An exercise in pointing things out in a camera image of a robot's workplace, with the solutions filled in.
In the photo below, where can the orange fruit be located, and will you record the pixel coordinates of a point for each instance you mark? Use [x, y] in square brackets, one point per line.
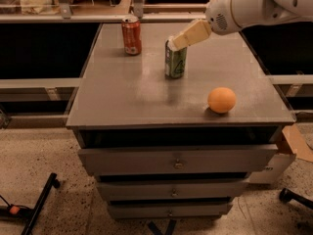
[221, 100]

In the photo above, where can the top grey drawer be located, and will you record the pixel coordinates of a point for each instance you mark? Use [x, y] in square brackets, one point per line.
[170, 160]

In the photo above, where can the black chair caster leg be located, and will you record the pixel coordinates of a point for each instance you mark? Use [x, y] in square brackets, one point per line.
[286, 195]

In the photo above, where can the green soda can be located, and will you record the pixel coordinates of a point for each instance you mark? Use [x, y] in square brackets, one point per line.
[175, 60]

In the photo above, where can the metal shelf rail frame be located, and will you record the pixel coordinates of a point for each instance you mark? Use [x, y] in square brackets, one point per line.
[11, 11]

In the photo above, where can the cardboard box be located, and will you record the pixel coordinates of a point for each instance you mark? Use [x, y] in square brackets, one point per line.
[291, 146]

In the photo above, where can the red coke can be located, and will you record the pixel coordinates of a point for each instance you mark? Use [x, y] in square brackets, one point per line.
[131, 31]

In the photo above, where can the grey drawer cabinet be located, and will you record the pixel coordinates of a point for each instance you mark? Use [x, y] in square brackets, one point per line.
[127, 101]

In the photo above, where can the black stand leg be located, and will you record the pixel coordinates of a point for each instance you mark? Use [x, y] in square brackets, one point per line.
[52, 182]

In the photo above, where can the orange clip on cable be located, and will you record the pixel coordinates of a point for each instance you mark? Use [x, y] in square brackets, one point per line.
[14, 210]

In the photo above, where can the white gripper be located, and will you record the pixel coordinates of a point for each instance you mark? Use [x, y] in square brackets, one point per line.
[224, 14]

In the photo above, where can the grey drawer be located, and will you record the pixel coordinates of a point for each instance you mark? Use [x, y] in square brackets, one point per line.
[170, 160]
[168, 210]
[173, 189]

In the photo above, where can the middle grey drawer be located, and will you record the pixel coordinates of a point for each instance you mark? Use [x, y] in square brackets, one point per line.
[173, 189]

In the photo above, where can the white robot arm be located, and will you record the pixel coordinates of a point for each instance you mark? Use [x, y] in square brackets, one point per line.
[249, 13]

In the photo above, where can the bottom grey drawer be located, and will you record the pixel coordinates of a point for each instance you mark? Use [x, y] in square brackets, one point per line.
[168, 210]

